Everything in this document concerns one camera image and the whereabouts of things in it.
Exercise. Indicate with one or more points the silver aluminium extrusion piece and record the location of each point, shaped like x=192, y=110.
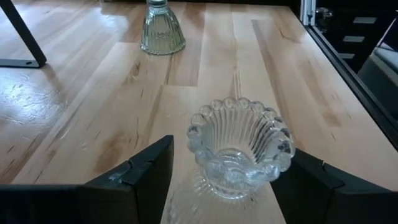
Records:
x=308, y=12

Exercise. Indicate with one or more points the black base with grey labels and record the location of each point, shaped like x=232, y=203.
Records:
x=354, y=31

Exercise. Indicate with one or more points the clear ribbed glass candleholder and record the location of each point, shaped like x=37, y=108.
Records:
x=239, y=149

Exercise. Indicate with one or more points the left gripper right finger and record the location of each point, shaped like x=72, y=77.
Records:
x=342, y=205

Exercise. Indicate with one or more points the green ribbed glass candleholder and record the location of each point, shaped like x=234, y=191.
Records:
x=161, y=31

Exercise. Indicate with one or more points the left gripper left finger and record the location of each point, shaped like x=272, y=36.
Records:
x=93, y=202

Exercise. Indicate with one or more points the black aluminium rig frame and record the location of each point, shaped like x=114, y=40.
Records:
x=357, y=85

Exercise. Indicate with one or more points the black perforated metal shelf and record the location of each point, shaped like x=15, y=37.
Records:
x=21, y=34

